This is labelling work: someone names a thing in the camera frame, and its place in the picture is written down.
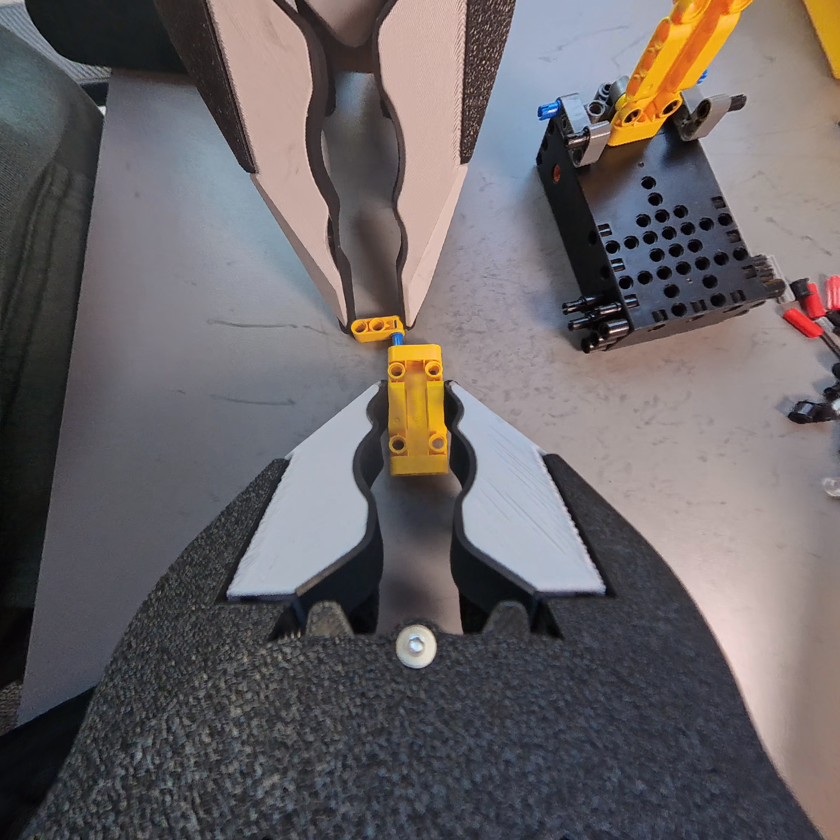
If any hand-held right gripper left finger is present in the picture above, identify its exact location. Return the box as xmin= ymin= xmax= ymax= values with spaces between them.
xmin=226 ymin=381 xmax=389 ymax=602

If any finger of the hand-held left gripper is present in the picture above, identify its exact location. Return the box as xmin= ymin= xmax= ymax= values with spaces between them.
xmin=381 ymin=0 xmax=471 ymax=326
xmin=210 ymin=0 xmax=355 ymax=329

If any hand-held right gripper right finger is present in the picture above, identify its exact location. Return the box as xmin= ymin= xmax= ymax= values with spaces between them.
xmin=447 ymin=381 xmax=607 ymax=599

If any yellow lego panel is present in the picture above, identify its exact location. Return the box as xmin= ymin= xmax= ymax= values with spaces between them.
xmin=384 ymin=344 xmax=454 ymax=476

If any small yellow lego beam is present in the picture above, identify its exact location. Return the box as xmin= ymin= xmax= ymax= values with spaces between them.
xmin=350 ymin=314 xmax=404 ymax=341

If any black lego model yellow beam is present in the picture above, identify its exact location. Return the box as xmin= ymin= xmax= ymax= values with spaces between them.
xmin=536 ymin=0 xmax=786 ymax=355

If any yellow storage bin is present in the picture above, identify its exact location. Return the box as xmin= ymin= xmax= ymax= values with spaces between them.
xmin=804 ymin=0 xmax=840 ymax=40

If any pile of loose lego pieces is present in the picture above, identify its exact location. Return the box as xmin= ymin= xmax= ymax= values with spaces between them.
xmin=779 ymin=273 xmax=840 ymax=500

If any black mesh chair armrest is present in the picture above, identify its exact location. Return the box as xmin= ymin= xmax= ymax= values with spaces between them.
xmin=27 ymin=0 xmax=185 ymax=76

